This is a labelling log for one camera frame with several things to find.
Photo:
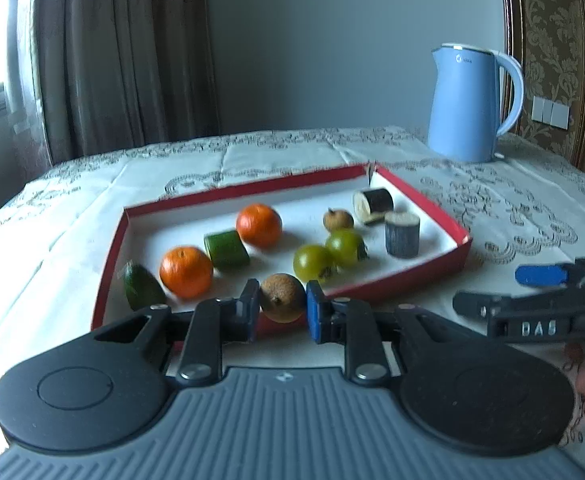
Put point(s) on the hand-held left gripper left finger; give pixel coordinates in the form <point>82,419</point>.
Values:
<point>249,310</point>

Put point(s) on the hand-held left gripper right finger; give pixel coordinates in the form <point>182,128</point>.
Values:
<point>315,312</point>

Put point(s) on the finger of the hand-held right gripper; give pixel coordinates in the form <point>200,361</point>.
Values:
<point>472,305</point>
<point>542,275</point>

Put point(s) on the small brown round fruit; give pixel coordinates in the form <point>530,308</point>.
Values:
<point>338,220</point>
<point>282,297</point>

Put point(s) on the green tomato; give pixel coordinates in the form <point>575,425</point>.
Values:
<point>312,262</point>
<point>345,246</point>

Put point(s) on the cut green cucumber segment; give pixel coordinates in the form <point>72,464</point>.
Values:
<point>226,250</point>

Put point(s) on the large orange mandarin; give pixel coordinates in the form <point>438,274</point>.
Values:
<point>186,271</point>

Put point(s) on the grey-skinned eggplant piece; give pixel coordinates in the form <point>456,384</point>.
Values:
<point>401,237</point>

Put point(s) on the red cardboard box tray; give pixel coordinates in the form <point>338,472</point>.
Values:
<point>302,212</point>

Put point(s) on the green cucumber end piece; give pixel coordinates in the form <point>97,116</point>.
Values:
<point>140,285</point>

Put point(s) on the dark eggplant piece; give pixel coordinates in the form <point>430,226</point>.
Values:
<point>380,201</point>

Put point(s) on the light blue electric kettle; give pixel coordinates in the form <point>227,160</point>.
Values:
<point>462,110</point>

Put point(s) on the embroidered white tablecloth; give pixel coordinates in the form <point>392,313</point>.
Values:
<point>72,210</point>

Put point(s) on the brown patterned curtain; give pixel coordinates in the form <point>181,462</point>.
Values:
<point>122,60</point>

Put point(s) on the sheer white curtain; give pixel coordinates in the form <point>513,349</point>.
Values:
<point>25,85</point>

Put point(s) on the white wall switch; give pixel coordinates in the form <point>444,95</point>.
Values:
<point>550,111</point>

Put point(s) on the dark wooden frame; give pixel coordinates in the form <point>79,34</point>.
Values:
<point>510,10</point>

